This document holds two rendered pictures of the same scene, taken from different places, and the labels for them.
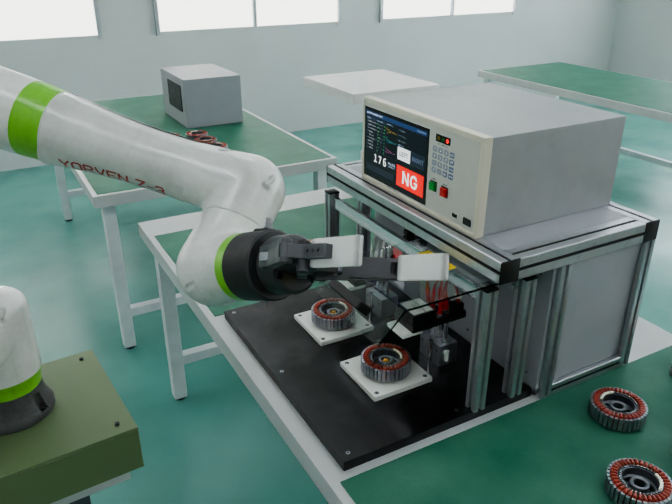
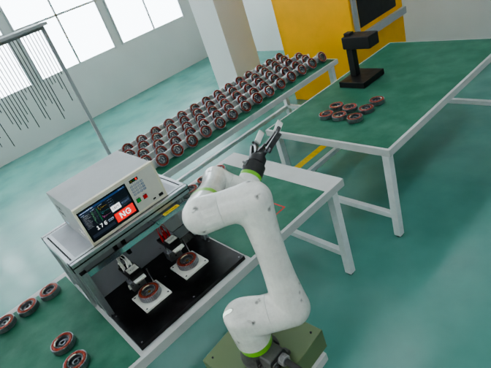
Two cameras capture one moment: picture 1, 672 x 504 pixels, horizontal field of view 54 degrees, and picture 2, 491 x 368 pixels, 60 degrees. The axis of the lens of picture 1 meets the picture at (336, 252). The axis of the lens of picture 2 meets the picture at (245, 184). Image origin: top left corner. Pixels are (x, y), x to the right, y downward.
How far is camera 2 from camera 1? 1.96 m
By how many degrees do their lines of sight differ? 81
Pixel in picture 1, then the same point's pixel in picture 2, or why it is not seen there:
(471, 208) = (159, 188)
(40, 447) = not seen: hidden behind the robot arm
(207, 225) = (240, 179)
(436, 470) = (237, 239)
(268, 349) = (177, 309)
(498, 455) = (226, 230)
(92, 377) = (227, 339)
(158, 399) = not seen: outside the picture
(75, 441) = not seen: hidden behind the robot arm
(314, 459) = (242, 268)
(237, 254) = (258, 165)
